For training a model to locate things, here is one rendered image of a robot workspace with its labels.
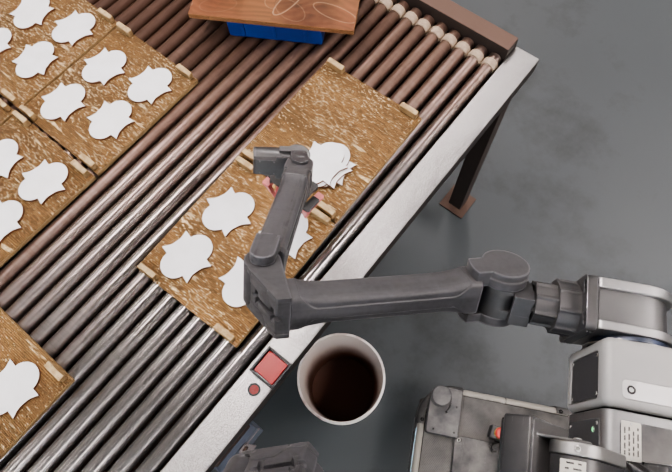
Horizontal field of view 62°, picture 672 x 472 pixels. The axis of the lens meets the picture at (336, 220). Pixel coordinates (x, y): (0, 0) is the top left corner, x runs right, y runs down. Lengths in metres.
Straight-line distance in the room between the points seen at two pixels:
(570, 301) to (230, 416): 0.86
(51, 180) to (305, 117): 0.74
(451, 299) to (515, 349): 1.58
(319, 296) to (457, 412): 1.33
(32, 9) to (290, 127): 0.97
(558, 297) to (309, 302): 0.38
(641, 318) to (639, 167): 2.04
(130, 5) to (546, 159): 1.87
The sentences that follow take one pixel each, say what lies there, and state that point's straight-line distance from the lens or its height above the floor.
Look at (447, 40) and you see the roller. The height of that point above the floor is 0.92.
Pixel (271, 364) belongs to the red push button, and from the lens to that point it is 1.44.
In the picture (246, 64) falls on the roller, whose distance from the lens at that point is 1.84.
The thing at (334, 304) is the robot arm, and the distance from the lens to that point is 0.83.
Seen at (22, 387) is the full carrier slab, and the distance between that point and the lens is 1.62.
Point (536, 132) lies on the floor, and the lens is 2.88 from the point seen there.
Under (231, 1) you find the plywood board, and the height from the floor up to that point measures 1.04.
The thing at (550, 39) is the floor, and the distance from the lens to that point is 3.23.
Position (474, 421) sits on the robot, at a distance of 2.14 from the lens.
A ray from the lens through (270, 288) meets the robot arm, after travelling 0.82.
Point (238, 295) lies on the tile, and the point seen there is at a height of 0.94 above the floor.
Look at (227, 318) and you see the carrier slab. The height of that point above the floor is 0.94.
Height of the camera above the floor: 2.34
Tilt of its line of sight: 67 degrees down
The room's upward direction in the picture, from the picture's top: 4 degrees counter-clockwise
